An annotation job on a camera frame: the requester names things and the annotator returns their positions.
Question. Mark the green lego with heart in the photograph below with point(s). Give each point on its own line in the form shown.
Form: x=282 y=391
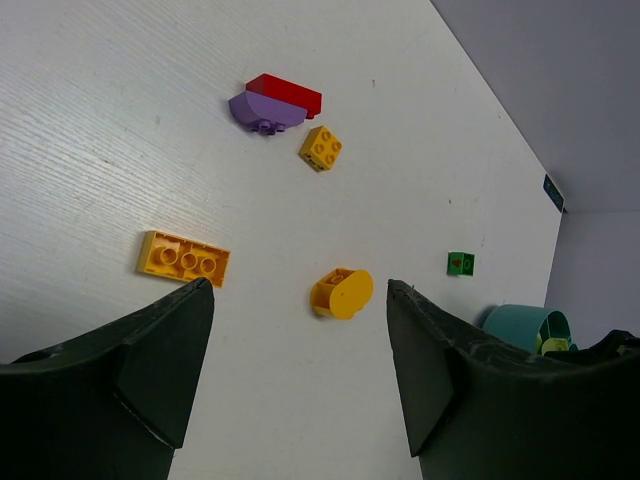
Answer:
x=460 y=263

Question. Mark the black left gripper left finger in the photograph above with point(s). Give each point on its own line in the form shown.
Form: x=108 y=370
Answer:
x=113 y=403

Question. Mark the small yellow square lego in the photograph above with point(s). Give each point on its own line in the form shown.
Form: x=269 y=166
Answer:
x=320 y=149

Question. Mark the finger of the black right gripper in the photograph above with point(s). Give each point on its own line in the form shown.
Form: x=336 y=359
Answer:
x=615 y=344

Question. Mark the long red lego brick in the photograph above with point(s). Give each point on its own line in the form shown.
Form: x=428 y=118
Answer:
x=288 y=92

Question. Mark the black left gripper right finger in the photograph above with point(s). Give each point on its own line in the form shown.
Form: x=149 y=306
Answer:
x=476 y=407

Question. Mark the lime curved lego brick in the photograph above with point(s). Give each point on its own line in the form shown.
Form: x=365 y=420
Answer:
x=551 y=344

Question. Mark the yellow oval lego brick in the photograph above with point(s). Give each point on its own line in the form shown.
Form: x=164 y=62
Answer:
x=342 y=293

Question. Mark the yellow long lego brick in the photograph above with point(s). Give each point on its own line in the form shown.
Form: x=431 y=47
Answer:
x=173 y=257

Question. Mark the lilac arched lego brick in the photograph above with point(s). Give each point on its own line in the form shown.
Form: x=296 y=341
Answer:
x=263 y=114

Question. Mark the blue label sticker right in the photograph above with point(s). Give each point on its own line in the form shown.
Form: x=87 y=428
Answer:
x=553 y=193

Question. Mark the teal round divided container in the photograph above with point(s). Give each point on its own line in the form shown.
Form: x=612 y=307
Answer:
x=519 y=325

